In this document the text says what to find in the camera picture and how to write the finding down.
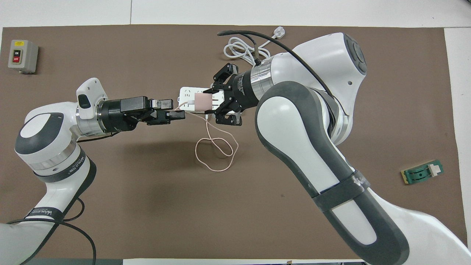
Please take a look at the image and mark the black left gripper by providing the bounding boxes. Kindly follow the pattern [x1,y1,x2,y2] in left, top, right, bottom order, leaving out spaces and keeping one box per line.
[99,96,185,133]

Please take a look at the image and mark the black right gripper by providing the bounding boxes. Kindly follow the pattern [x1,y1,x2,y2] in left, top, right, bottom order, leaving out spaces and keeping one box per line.
[210,63,260,126]

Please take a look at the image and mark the pink charging cable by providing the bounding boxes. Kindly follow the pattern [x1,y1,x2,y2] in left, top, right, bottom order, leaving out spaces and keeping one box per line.
[173,99,239,172]

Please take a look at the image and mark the pink charger adapter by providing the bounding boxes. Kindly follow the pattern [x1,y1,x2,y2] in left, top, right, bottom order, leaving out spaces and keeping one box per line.
[194,93,213,113]

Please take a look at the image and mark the white power strip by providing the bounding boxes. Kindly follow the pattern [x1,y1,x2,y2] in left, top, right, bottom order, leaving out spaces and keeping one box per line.
[178,87,227,119]

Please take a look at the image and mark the brown table mat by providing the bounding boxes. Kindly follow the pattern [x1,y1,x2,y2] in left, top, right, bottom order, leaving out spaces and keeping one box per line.
[0,24,468,259]

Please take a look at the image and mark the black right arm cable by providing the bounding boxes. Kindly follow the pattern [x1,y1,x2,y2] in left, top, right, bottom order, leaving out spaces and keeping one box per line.
[217,30,343,107]

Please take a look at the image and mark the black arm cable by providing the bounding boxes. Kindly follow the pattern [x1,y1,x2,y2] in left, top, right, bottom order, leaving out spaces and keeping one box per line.
[217,30,343,107]
[7,197,97,265]

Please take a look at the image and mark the grey on-off switch box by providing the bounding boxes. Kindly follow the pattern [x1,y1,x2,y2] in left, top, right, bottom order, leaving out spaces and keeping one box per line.
[8,40,39,74]

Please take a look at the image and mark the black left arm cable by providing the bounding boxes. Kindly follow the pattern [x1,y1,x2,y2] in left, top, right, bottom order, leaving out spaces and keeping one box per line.
[7,197,97,265]

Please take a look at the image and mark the green knife switch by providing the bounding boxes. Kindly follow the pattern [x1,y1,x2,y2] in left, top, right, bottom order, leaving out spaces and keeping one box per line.
[400,160,444,186]

